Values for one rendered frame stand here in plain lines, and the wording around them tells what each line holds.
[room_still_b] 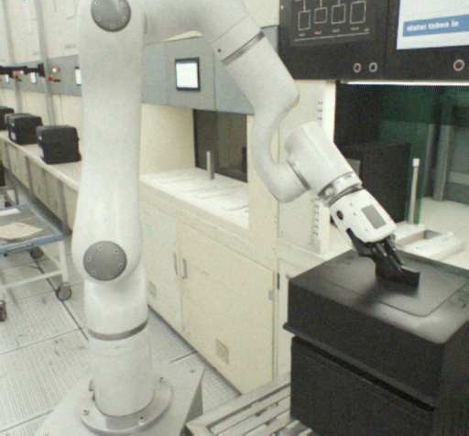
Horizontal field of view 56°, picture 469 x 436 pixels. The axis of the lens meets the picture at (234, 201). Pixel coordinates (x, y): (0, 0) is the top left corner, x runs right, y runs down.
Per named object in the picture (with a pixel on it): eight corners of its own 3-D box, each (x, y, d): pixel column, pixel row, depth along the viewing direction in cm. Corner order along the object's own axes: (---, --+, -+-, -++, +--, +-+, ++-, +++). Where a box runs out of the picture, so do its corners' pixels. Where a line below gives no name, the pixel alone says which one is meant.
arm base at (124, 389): (60, 429, 87) (48, 346, 82) (104, 367, 105) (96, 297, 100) (153, 441, 84) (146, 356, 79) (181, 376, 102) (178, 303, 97)
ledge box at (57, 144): (37, 159, 346) (32, 125, 339) (73, 156, 360) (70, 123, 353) (43, 166, 322) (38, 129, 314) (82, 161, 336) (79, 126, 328)
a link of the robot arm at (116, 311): (82, 343, 83) (67, 222, 76) (93, 297, 100) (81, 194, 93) (148, 335, 85) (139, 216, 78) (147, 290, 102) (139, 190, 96)
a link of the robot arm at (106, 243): (140, 258, 92) (140, 296, 77) (80, 258, 89) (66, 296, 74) (151, -3, 79) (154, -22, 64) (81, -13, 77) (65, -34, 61)
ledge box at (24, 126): (9, 142, 439) (5, 115, 432) (38, 139, 455) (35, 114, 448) (16, 146, 416) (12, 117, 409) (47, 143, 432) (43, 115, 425)
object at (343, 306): (280, 328, 85) (281, 265, 81) (364, 278, 104) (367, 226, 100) (435, 408, 64) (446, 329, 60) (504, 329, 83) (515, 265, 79)
